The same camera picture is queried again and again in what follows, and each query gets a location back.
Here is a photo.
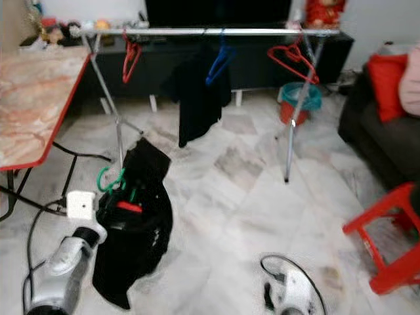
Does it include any red plastic bucket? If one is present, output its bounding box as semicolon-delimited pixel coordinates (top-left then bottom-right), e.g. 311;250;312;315
278;98;310;127

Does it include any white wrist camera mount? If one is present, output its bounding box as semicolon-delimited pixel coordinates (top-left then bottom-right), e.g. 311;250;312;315
280;268;313;315
66;190;108;244

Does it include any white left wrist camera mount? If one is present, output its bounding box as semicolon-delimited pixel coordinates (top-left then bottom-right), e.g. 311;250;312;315
66;190;108;244

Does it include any black shirt green logo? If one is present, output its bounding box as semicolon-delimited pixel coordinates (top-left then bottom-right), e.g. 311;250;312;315
160;45;232;149

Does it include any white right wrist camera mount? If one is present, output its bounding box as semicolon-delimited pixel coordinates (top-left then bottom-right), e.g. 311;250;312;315
280;268;313;315

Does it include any black flat television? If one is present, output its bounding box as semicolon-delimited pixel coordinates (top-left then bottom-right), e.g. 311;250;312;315
144;0;292;28

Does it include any dark grey sofa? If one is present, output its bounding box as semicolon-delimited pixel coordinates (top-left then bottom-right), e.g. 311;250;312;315
337;64;420;192

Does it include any black metal table frame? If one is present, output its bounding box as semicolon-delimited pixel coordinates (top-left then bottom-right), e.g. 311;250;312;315
0;140;113;221

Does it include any green clothes hanger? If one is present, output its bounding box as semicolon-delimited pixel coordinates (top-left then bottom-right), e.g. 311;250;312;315
96;167;139;201

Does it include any blue clothes hanger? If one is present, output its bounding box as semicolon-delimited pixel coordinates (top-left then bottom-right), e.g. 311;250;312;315
205;35;236;87

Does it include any black haired round doll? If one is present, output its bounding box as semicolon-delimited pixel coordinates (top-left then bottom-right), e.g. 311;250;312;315
62;21;81;46

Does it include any red buddha statue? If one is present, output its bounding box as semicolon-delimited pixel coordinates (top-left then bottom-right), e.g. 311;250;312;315
304;0;346;29

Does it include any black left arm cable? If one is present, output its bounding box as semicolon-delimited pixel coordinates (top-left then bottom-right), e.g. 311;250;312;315
22;196;70;315

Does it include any red plastic stool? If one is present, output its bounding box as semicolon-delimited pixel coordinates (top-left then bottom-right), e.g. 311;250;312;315
342;182;420;297

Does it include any red cushion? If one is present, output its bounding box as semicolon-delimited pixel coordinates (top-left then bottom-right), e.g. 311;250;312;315
367;53;410;124

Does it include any red clothes hanger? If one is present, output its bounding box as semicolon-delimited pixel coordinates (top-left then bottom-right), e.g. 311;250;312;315
122;32;142;85
267;37;321;85

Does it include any light wooden sideboard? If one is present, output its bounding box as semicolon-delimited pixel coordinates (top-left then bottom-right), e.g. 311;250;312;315
0;0;41;47

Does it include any red lidded clear jar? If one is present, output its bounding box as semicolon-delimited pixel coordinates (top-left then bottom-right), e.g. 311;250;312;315
39;17;64;46

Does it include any black shirt red stripe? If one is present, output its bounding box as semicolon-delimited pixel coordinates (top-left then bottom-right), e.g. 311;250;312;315
91;137;175;310

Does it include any silver metal clothes rack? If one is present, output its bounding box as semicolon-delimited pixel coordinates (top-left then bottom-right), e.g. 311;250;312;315
79;26;343;185

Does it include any black low tv cabinet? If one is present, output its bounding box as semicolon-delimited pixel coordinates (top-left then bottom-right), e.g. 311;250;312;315
75;32;356;107

